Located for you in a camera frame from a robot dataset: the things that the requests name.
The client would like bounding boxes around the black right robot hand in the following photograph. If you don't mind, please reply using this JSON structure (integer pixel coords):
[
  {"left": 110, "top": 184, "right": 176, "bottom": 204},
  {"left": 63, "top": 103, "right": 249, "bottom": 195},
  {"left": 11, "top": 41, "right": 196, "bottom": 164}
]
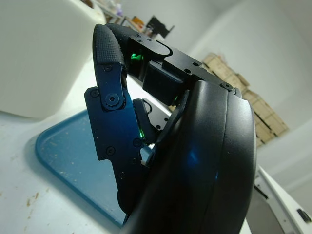
[{"left": 84, "top": 23, "right": 258, "bottom": 234}]

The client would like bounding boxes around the black office chair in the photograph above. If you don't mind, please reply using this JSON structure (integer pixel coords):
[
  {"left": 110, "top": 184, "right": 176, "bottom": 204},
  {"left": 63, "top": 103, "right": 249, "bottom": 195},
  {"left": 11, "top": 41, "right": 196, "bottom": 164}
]
[{"left": 146, "top": 15, "right": 175, "bottom": 39}]

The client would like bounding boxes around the white table with coloured squares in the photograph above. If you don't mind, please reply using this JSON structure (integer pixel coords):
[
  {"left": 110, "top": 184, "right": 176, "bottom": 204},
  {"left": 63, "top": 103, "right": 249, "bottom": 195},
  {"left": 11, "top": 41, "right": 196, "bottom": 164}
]
[{"left": 253, "top": 167, "right": 312, "bottom": 234}]

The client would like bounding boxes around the white two-slot toaster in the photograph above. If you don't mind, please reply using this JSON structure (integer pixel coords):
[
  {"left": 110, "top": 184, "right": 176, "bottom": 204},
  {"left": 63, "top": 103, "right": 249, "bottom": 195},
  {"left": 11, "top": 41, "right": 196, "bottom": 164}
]
[{"left": 0, "top": 0, "right": 107, "bottom": 119}]

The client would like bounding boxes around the blue plastic tray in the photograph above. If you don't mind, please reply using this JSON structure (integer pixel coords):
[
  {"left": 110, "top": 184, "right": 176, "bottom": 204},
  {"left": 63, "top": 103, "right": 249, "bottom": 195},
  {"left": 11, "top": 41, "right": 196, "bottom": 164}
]
[{"left": 35, "top": 109, "right": 156, "bottom": 229}]

